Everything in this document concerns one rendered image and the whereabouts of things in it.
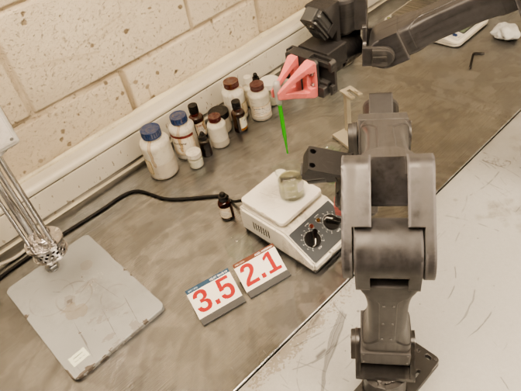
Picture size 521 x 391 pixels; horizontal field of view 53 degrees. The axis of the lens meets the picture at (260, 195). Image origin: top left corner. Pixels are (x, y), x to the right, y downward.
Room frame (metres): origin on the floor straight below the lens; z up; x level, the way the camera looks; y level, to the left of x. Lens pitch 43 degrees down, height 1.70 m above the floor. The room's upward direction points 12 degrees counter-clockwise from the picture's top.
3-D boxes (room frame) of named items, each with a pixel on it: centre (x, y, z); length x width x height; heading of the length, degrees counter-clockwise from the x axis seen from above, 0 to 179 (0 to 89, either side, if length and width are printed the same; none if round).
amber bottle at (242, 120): (1.14, 0.01, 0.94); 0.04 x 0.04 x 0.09
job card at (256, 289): (0.64, 0.03, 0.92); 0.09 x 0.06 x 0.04; 112
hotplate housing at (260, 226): (0.75, -0.06, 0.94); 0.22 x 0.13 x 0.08; 37
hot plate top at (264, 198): (0.77, -0.04, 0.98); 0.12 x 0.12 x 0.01; 37
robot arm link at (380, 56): (0.85, -0.23, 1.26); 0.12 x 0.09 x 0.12; 71
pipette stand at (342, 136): (1.00, -0.25, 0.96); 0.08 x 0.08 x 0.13; 22
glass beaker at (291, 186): (0.76, -0.06, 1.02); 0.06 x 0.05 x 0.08; 71
